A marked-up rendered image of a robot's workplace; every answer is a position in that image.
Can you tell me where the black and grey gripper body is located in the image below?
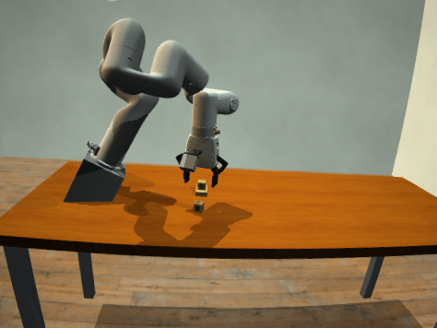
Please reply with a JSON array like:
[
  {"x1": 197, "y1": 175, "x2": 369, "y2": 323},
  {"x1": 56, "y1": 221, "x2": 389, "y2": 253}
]
[{"x1": 185, "y1": 134, "x2": 219, "y2": 169}]

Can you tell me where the beige calendar cube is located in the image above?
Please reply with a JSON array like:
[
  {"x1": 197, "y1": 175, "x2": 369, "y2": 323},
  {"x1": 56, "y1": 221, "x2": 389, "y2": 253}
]
[
  {"x1": 197, "y1": 180, "x2": 206, "y2": 190},
  {"x1": 193, "y1": 200, "x2": 205, "y2": 213}
]

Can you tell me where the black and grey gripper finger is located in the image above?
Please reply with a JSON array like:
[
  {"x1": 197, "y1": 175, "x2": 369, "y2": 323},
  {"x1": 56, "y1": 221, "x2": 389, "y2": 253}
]
[
  {"x1": 176, "y1": 153, "x2": 190, "y2": 183},
  {"x1": 211, "y1": 155, "x2": 229, "y2": 188}
]

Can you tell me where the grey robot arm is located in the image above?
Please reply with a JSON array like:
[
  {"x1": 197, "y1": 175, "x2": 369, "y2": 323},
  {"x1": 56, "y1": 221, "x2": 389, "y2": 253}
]
[{"x1": 87, "y1": 18, "x2": 239, "y2": 171}]

